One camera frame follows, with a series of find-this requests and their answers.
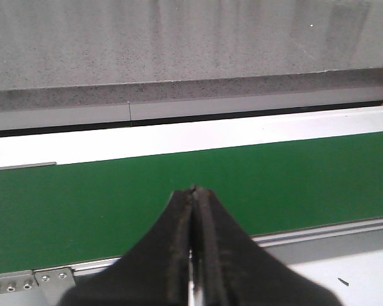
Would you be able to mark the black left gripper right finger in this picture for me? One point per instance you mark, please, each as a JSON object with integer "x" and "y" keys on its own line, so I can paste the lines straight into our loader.
{"x": 231, "y": 269}

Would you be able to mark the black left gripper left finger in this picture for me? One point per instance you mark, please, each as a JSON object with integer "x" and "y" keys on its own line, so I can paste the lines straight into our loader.
{"x": 153, "y": 272}

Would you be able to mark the small black screw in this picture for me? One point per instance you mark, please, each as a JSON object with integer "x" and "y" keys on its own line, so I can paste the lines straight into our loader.
{"x": 343, "y": 282}

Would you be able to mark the green conveyor belt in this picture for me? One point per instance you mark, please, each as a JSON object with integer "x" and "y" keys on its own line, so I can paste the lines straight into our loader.
{"x": 55, "y": 215}

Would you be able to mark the grey granite counter shelf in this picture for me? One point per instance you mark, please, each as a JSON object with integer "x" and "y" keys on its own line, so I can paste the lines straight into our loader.
{"x": 49, "y": 47}

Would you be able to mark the aluminium conveyor side rail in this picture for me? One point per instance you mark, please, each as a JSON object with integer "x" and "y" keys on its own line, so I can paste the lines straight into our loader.
{"x": 267, "y": 241}

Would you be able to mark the steel left support bracket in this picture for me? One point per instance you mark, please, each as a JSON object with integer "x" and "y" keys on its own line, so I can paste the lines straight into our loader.
{"x": 54, "y": 283}

